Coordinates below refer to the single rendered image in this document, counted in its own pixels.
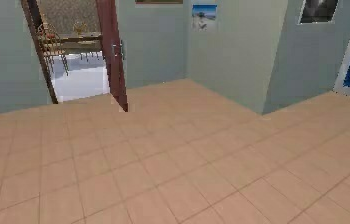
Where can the blue sky framed picture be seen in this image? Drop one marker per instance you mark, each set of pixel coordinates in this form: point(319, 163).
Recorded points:
point(204, 16)

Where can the brown framed picture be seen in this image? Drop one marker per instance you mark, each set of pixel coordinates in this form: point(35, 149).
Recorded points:
point(159, 1)

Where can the dark red room door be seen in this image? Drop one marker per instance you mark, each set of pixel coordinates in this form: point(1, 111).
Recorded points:
point(113, 56)

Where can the dark grey framed picture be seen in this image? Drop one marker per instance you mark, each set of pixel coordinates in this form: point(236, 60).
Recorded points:
point(318, 11)

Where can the brown wooden table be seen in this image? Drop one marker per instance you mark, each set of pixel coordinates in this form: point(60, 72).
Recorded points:
point(79, 40)

